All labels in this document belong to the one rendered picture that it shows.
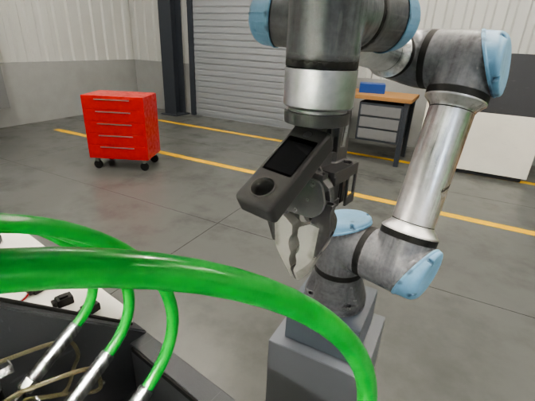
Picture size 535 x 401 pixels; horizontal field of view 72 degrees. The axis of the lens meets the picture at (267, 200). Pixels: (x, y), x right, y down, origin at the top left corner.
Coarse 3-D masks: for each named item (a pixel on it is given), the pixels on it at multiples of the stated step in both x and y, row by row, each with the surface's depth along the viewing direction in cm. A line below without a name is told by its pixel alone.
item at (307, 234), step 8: (304, 224) 43; (312, 224) 42; (304, 232) 43; (312, 232) 42; (304, 240) 43; (312, 240) 42; (304, 248) 43; (312, 248) 43; (296, 256) 44; (304, 256) 44; (312, 256) 43; (296, 264) 45; (304, 264) 44; (312, 264) 44; (296, 272) 45; (304, 272) 45
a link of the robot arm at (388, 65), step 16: (256, 0) 50; (272, 0) 48; (288, 0) 46; (256, 16) 50; (272, 16) 48; (256, 32) 51; (272, 32) 49; (416, 32) 73; (400, 48) 69; (416, 48) 72; (368, 64) 66; (384, 64) 69; (400, 64) 71; (400, 80) 76
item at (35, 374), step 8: (56, 240) 45; (88, 296) 51; (96, 296) 52; (88, 304) 51; (80, 312) 51; (88, 312) 51; (80, 320) 50; (64, 328) 50; (72, 328) 50; (80, 328) 51; (64, 336) 49; (72, 336) 50; (56, 344) 49; (64, 344) 49; (48, 352) 48; (56, 352) 49; (40, 360) 48; (48, 360) 48; (32, 368) 48; (40, 368) 48; (48, 368) 48; (24, 376) 48; (32, 376) 47; (40, 376) 48; (24, 384) 47; (32, 384) 47; (32, 392) 47
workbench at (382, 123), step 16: (368, 96) 475; (384, 96) 471; (400, 96) 478; (416, 96) 486; (368, 112) 483; (384, 112) 474; (400, 112) 465; (368, 128) 491; (384, 128) 480; (400, 128) 472; (400, 144) 479
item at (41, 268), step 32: (0, 256) 11; (32, 256) 11; (64, 256) 12; (96, 256) 12; (128, 256) 13; (160, 256) 14; (0, 288) 11; (32, 288) 11; (64, 288) 12; (96, 288) 13; (128, 288) 13; (160, 288) 14; (192, 288) 14; (224, 288) 15; (256, 288) 16; (288, 288) 17; (320, 320) 19; (352, 352) 21
